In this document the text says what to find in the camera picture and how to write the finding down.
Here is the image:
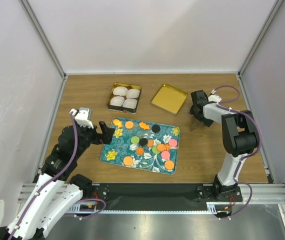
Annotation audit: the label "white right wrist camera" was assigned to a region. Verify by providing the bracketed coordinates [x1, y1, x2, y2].
[208, 90, 222, 103]

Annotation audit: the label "gold tin lid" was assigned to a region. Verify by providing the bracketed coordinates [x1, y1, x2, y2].
[151, 83, 188, 115]

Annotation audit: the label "white paper cup back-left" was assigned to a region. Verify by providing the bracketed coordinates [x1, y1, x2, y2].
[112, 86, 128, 96]

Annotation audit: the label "white paper cup back-right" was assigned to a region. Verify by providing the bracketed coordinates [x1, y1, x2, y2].
[126, 88, 141, 99]

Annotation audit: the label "black sandwich cookie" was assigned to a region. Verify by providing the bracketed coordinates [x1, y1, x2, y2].
[139, 138, 148, 147]
[151, 124, 161, 133]

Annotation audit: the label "green round cookie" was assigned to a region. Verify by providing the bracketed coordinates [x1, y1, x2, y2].
[130, 136, 140, 145]

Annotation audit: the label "pink round cookie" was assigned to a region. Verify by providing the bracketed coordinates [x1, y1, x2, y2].
[161, 150, 171, 160]
[168, 138, 178, 148]

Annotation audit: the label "aluminium frame rail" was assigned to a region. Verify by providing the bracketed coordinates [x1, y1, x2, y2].
[17, 182, 285, 216]

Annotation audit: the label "green cookie under pile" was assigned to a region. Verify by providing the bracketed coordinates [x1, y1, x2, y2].
[152, 146, 159, 154]

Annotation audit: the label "orange round cookie pile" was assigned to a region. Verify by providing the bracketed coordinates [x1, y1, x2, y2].
[156, 143, 166, 152]

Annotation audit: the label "white paper cup front-left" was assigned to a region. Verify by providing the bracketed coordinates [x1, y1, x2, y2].
[110, 96, 125, 107]

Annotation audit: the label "orange round cookie top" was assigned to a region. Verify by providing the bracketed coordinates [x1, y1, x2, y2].
[125, 120, 135, 129]

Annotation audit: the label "orange dotted cookie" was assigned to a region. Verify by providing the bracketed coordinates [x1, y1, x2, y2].
[123, 156, 134, 166]
[164, 160, 175, 171]

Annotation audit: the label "orange dotted cookie right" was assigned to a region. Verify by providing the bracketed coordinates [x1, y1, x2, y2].
[164, 160, 175, 171]

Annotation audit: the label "square cookie tin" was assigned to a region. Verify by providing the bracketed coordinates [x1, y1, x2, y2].
[106, 82, 142, 114]

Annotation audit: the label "teal floral tray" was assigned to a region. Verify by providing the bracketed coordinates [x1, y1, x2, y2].
[100, 117, 181, 175]

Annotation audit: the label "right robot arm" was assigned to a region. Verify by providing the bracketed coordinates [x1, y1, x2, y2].
[188, 90, 261, 202]

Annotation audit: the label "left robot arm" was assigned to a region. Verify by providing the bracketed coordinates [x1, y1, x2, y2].
[0, 120, 115, 240]

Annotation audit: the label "white paper cup front-right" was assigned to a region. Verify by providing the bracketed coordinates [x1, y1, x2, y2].
[122, 98, 138, 109]

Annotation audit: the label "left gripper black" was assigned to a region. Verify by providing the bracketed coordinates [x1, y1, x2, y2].
[73, 117, 115, 158]

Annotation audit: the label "orange fish cookie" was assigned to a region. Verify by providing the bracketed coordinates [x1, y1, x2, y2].
[112, 118, 123, 129]
[139, 122, 150, 130]

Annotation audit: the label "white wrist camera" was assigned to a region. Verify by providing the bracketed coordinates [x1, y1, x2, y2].
[69, 107, 94, 129]
[208, 90, 222, 103]

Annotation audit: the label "pink round cookie upper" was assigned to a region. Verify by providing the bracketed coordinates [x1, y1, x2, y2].
[168, 138, 178, 148]

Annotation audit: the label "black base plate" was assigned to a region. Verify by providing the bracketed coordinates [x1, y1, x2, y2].
[93, 183, 243, 212]

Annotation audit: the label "pink round cookie lower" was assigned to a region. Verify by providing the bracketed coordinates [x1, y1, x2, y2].
[161, 150, 171, 160]

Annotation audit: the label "orange round cookie centre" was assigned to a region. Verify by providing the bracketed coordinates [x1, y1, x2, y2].
[147, 139, 155, 148]

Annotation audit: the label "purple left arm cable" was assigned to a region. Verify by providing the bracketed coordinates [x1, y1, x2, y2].
[7, 109, 107, 240]

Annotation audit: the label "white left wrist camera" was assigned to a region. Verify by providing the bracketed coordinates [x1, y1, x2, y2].
[69, 107, 94, 129]

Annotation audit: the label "orange dotted cookie front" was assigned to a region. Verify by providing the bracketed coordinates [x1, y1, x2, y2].
[123, 156, 134, 166]

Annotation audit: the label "metal tongs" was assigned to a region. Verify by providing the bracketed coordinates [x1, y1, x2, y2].
[189, 121, 203, 132]

